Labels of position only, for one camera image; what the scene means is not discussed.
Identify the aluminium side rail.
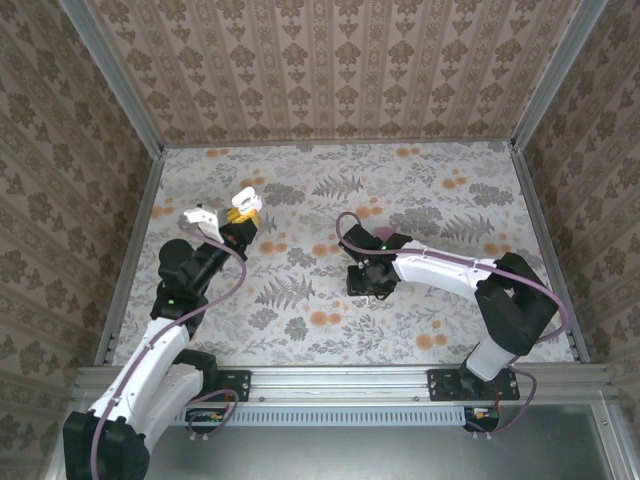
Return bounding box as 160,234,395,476
94,149,166,366
509,144,591,364

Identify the aluminium back rail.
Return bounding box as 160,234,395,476
162,137,516,149

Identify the aluminium frame post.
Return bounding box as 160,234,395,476
512,0,609,151
58,0,166,156

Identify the grey metal panel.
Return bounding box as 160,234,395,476
49,404,636,480

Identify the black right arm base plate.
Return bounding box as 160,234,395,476
427,368,521,403

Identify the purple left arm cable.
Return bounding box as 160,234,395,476
89,222,247,480

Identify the floral patterned table mat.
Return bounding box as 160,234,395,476
112,142,576,369

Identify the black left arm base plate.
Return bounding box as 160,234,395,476
162,368,251,403

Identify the slotted grey cable duct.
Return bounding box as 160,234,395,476
169,405,474,426

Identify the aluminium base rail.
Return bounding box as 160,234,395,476
74,365,611,404

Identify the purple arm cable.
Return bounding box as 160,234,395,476
89,222,247,480
335,210,574,441

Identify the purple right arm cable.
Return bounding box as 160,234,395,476
335,210,574,441

